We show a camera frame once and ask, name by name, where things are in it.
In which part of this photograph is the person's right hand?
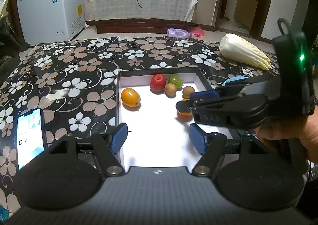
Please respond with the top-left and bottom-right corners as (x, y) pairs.
(254, 106), (318, 169)

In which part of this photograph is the pink floor mat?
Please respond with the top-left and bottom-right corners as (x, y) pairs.
(188, 26), (205, 37)

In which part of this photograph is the white black scooter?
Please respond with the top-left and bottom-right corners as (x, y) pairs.
(0, 0), (12, 46)

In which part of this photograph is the black tray with white inside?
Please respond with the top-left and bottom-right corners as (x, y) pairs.
(115, 66), (234, 173)

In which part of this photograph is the floral black table cloth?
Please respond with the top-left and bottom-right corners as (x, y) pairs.
(1, 37), (279, 215)

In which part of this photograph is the purple detergent bottle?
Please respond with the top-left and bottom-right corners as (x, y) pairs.
(167, 28), (194, 39)

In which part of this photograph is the brown kiwi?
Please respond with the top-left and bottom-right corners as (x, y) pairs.
(164, 83), (177, 97)
(182, 86), (195, 99)

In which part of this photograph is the yellow orange fruit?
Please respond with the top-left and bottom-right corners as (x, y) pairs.
(121, 88), (141, 108)

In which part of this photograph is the smartphone with lit screen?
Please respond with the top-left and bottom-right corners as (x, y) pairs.
(17, 108), (47, 169)

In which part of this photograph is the blue plastic bag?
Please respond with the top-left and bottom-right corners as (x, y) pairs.
(0, 206), (11, 222)

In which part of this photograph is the white chest freezer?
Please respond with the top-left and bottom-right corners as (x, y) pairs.
(17, 0), (85, 46)

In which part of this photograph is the tv cabinet with lace cloth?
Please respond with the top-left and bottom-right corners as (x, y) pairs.
(87, 0), (198, 34)

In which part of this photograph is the napa cabbage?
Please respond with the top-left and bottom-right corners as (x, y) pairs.
(219, 33), (270, 71)

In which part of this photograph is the camera with screen on gripper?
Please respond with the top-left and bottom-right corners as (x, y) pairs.
(272, 18), (315, 117)

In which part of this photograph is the blue cartoon tiger plate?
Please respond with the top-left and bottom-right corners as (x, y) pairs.
(222, 76), (247, 86)

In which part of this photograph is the red apple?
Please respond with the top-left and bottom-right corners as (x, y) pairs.
(150, 74), (166, 93)

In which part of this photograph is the small orange fruit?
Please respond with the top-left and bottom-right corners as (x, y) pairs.
(177, 98), (192, 117)

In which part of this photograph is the green apple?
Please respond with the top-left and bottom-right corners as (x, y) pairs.
(169, 76), (183, 89)

